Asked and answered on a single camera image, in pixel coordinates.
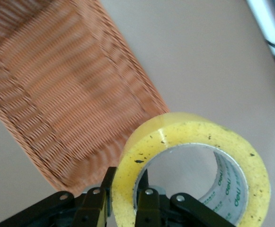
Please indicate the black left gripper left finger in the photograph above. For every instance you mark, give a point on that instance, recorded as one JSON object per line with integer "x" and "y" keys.
{"x": 92, "y": 208}

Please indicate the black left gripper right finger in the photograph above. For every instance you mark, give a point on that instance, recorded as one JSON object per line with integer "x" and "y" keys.
{"x": 151, "y": 210}

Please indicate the brown wicker basket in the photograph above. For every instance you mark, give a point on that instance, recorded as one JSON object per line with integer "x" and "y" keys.
{"x": 56, "y": 82}

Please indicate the yellow packing tape roll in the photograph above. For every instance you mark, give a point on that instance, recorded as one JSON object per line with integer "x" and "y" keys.
{"x": 187, "y": 130}

